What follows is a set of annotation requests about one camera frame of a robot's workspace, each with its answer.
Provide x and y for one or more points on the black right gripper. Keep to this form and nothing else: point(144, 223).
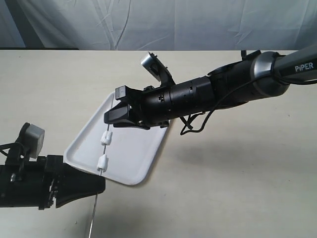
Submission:
point(140, 109)

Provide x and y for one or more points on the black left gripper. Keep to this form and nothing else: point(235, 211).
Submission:
point(44, 181)

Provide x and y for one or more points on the white marshmallow piece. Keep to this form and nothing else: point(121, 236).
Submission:
point(106, 138)
point(102, 163)

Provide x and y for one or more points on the thin metal skewer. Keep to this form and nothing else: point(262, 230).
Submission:
point(96, 198)

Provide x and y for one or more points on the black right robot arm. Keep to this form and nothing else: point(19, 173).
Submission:
point(257, 75)

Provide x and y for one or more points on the white rectangular plastic tray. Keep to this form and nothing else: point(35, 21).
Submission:
point(130, 154)

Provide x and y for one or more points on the white wrinkled backdrop cloth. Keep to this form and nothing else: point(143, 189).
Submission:
point(158, 25)

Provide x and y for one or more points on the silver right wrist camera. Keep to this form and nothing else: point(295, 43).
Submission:
point(157, 69)

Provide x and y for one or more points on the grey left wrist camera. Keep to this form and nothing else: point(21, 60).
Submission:
point(32, 138)

